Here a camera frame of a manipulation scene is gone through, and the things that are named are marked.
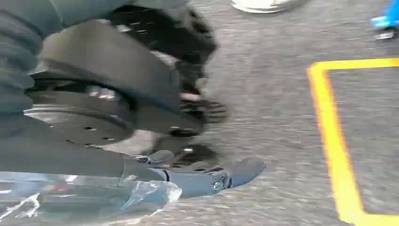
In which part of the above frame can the white round base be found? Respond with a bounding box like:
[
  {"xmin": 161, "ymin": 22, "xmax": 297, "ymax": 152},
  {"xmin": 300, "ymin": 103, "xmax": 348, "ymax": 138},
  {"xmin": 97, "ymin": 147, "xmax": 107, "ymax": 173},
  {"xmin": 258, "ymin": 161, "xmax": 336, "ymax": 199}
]
[{"xmin": 230, "ymin": 0, "xmax": 310, "ymax": 14}]

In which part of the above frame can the blue object with caster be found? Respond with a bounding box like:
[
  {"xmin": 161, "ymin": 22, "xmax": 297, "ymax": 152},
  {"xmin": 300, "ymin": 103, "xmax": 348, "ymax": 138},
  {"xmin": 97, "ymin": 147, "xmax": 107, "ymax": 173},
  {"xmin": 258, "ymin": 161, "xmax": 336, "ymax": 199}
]
[{"xmin": 370, "ymin": 0, "xmax": 399, "ymax": 40}]

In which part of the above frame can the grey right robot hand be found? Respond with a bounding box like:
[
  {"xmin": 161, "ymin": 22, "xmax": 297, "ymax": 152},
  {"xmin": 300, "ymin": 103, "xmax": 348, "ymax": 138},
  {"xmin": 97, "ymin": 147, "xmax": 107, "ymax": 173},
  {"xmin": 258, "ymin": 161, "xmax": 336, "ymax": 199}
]
[{"xmin": 0, "ymin": 116, "xmax": 266, "ymax": 198}]

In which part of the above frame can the ribbed grey right arm sleeve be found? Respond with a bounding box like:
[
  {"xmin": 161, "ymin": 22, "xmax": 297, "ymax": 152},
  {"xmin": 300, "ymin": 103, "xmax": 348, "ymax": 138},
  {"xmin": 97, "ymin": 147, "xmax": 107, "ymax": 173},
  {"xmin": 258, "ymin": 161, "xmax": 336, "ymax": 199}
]
[{"xmin": 0, "ymin": 0, "xmax": 66, "ymax": 138}]

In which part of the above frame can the yellow floor tape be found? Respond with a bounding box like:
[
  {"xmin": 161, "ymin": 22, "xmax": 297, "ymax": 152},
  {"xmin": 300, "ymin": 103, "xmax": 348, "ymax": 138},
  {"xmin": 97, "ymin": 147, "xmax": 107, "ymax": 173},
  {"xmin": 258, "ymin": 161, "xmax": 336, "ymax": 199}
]
[{"xmin": 306, "ymin": 57, "xmax": 399, "ymax": 226}]

